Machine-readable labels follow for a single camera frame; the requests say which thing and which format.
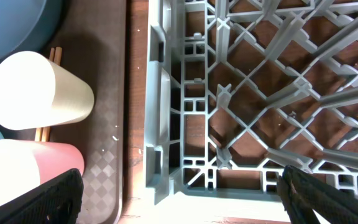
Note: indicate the right wooden chopstick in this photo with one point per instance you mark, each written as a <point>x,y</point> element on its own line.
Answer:
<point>55,56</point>

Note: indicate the white cup green inside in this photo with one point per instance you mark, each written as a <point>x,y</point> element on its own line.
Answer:
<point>36,92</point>

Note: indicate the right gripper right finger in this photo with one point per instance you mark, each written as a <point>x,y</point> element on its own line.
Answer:
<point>303,196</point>

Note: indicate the dark brown serving tray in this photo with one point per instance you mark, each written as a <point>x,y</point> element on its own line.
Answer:
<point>92,34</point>

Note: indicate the white cup pink inside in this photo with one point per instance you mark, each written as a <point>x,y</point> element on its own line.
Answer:
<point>25,165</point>

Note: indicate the wooden chopstick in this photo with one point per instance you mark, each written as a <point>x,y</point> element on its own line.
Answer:
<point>55,56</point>
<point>39,131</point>

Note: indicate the dark blue plate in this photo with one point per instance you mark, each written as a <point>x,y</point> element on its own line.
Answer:
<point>27,24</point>

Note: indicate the left wooden chopstick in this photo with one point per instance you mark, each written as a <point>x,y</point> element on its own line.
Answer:
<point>39,131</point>

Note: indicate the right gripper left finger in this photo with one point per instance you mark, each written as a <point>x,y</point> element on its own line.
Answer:
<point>55,201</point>

